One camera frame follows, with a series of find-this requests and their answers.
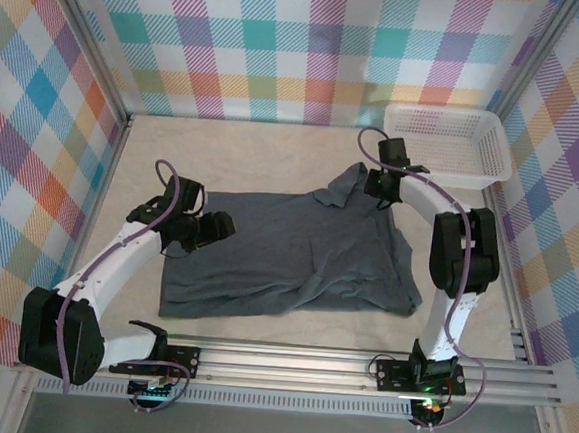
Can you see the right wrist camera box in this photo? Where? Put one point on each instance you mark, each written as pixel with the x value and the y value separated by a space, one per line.
pixel 394 152

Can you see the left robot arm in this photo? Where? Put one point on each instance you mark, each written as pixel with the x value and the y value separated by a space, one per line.
pixel 110 257

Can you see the white plastic mesh basket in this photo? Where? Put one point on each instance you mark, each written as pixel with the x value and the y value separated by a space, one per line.
pixel 456 139

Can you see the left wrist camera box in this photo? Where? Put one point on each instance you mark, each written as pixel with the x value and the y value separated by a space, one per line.
pixel 188 193

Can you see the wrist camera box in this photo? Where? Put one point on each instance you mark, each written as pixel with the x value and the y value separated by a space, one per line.
pixel 394 152
pixel 188 193

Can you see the aluminium mounting rail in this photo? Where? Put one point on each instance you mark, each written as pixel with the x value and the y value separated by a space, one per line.
pixel 282 371

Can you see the aluminium table side rail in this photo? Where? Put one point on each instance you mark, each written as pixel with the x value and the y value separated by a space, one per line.
pixel 511 304
pixel 107 177

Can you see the grey t-shirt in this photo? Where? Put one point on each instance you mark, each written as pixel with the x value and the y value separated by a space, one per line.
pixel 277 250

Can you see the aluminium corner post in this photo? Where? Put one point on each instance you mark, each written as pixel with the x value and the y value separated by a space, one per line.
pixel 532 60
pixel 87 45

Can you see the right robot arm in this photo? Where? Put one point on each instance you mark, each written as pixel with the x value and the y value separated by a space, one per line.
pixel 462 250

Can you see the small electronics board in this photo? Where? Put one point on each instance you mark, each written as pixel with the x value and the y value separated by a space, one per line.
pixel 148 391
pixel 427 410

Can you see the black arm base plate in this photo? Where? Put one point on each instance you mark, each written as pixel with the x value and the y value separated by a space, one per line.
pixel 390 375
pixel 185 361

